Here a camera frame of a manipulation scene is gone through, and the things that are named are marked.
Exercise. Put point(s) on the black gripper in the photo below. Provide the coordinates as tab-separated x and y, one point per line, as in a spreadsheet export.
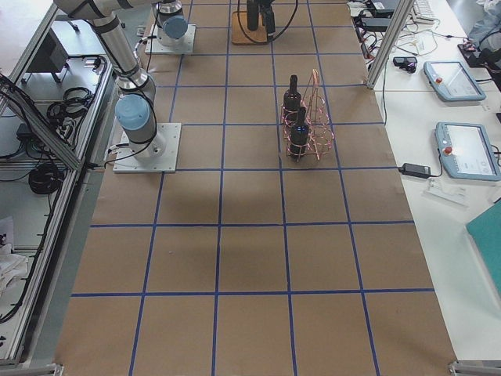
253	12

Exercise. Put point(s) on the dark wine bottle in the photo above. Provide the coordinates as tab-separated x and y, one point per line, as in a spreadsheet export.
252	15
291	102
299	134

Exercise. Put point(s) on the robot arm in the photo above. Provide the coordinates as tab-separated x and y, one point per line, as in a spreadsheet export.
170	21
134	110

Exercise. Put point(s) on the wooden tray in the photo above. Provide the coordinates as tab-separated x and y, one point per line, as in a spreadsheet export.
242	35

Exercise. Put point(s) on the far teach pendant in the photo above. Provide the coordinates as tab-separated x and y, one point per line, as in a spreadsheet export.
452	81

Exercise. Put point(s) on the teach pendant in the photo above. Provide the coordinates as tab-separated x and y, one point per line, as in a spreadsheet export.
452	81
466	151

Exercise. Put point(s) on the black power brick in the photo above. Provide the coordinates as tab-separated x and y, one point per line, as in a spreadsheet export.
415	170

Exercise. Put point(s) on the near teach pendant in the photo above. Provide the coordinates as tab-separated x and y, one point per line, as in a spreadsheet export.
466	151

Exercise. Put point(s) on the clear acrylic stand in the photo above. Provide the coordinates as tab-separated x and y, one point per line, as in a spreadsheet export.
455	195

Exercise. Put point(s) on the teal board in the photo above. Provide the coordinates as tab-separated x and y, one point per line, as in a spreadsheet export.
485	230

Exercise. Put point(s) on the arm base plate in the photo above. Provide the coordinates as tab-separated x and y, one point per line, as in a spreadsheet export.
160	156
184	39

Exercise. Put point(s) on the copper wire wine basket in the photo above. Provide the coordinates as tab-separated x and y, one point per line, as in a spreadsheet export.
320	137

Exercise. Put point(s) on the aluminium frame post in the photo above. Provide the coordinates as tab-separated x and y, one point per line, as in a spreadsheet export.
397	23

